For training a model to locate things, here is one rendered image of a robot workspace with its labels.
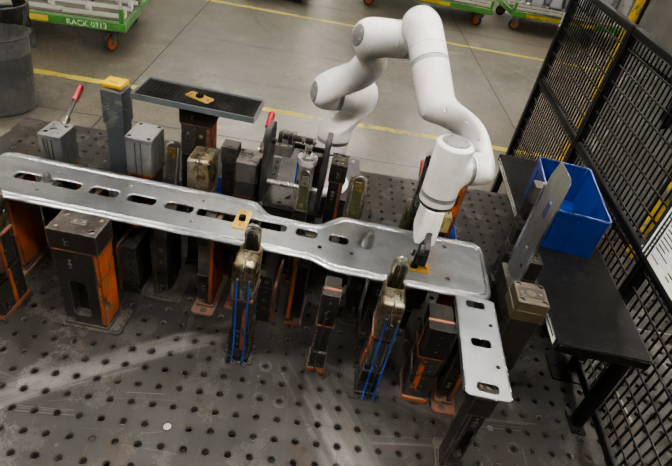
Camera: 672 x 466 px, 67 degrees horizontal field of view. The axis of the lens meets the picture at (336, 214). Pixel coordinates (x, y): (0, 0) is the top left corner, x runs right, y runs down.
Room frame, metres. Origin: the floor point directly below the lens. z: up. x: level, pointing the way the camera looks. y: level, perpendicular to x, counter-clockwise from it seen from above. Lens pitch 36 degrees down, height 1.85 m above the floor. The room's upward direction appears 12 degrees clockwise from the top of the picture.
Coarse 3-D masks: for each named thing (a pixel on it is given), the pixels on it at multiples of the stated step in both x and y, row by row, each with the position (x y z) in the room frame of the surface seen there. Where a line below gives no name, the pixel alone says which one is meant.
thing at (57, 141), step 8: (48, 128) 1.22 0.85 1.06; (56, 128) 1.23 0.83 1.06; (64, 128) 1.24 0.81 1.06; (72, 128) 1.26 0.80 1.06; (40, 136) 1.19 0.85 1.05; (48, 136) 1.19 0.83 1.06; (56, 136) 1.19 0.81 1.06; (64, 136) 1.21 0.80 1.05; (72, 136) 1.25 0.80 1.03; (40, 144) 1.19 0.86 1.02; (48, 144) 1.19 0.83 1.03; (56, 144) 1.19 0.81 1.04; (64, 144) 1.21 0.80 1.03; (72, 144) 1.24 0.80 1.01; (48, 152) 1.19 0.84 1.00; (56, 152) 1.19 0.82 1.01; (64, 152) 1.20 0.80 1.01; (72, 152) 1.24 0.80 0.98; (56, 160) 1.19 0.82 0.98; (64, 160) 1.19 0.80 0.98; (72, 160) 1.23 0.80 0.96; (64, 184) 1.20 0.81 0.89; (72, 184) 1.22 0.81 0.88
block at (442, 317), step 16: (432, 304) 0.92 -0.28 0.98; (432, 320) 0.87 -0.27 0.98; (448, 320) 0.88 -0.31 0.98; (432, 336) 0.84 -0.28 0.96; (448, 336) 0.84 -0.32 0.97; (416, 352) 0.88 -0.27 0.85; (432, 352) 0.84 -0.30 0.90; (416, 368) 0.85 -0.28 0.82; (432, 368) 0.85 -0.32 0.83; (400, 384) 0.88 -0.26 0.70; (416, 384) 0.84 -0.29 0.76; (416, 400) 0.84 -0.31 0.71
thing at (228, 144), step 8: (224, 144) 1.27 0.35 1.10; (232, 144) 1.28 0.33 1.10; (240, 144) 1.29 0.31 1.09; (224, 152) 1.26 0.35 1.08; (232, 152) 1.26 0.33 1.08; (224, 160) 1.26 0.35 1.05; (232, 160) 1.26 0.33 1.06; (224, 168) 1.26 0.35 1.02; (232, 168) 1.26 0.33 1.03; (224, 176) 1.26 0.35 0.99; (232, 176) 1.26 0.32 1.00; (224, 184) 1.26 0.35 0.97; (232, 184) 1.26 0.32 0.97; (224, 192) 1.26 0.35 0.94; (232, 192) 1.26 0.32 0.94; (232, 216) 1.26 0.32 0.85; (224, 248) 1.26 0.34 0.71
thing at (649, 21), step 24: (648, 0) 3.69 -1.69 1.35; (648, 24) 3.58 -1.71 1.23; (624, 72) 3.57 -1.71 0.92; (648, 72) 3.32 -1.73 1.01; (600, 120) 3.56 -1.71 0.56; (600, 144) 3.41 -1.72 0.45; (624, 144) 3.16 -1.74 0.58; (648, 144) 2.96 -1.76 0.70; (624, 192) 2.94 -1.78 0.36; (648, 216) 2.59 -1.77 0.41
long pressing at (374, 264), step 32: (0, 160) 1.11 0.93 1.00; (32, 160) 1.14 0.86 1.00; (32, 192) 1.00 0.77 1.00; (64, 192) 1.03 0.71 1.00; (128, 192) 1.08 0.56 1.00; (160, 192) 1.11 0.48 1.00; (192, 192) 1.14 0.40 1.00; (160, 224) 0.99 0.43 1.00; (192, 224) 1.01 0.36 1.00; (224, 224) 1.03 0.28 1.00; (288, 224) 1.09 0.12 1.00; (320, 224) 1.11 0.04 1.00; (352, 224) 1.15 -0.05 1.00; (320, 256) 0.99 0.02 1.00; (352, 256) 1.01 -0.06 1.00; (384, 256) 1.04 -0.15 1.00; (448, 256) 1.09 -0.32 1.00; (480, 256) 1.13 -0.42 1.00; (416, 288) 0.95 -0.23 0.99; (448, 288) 0.97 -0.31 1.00; (480, 288) 0.99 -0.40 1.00
